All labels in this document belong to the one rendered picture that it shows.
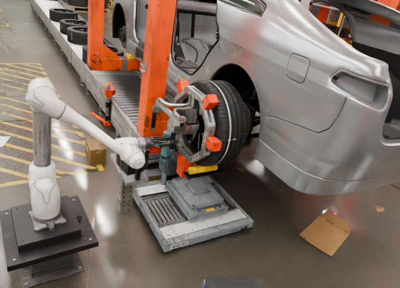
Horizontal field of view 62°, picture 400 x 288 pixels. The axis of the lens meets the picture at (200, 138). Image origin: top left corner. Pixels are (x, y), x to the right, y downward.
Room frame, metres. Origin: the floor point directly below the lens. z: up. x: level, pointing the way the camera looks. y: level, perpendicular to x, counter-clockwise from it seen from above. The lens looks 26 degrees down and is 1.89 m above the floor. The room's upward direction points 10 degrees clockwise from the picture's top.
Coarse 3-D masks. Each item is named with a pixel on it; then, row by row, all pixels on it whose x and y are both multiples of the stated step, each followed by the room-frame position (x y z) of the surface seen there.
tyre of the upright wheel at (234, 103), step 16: (208, 80) 2.48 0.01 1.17; (224, 96) 2.27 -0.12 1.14; (240, 96) 2.35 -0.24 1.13; (224, 112) 2.17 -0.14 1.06; (240, 112) 2.25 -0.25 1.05; (224, 128) 2.12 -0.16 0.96; (240, 128) 2.19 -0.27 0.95; (224, 144) 2.11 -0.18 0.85; (240, 144) 2.19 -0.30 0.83; (208, 160) 2.16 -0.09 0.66; (224, 160) 2.19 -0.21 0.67
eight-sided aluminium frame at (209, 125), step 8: (184, 88) 2.43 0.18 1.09; (192, 88) 2.40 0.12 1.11; (176, 96) 2.51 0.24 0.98; (184, 96) 2.49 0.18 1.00; (200, 96) 2.23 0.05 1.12; (200, 104) 2.21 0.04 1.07; (208, 112) 2.19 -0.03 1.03; (208, 120) 2.12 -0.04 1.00; (208, 128) 2.09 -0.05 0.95; (176, 136) 2.44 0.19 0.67; (208, 136) 2.10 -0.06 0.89; (176, 144) 2.41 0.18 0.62; (184, 144) 2.42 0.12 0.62; (184, 152) 2.30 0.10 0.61; (200, 152) 2.12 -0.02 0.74; (208, 152) 2.11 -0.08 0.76; (192, 160) 2.19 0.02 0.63
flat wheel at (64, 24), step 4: (60, 20) 7.18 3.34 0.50; (64, 20) 7.27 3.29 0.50; (68, 20) 7.42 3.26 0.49; (72, 20) 7.49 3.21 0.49; (76, 20) 7.53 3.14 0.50; (80, 20) 7.58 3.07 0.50; (60, 24) 7.10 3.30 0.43; (64, 24) 7.01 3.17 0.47; (68, 24) 6.99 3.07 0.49; (72, 24) 7.00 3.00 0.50; (76, 24) 7.04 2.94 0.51; (80, 24) 7.13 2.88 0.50; (84, 24) 7.20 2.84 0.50; (60, 28) 7.11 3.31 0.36; (64, 28) 7.01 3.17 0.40; (64, 32) 7.01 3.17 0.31
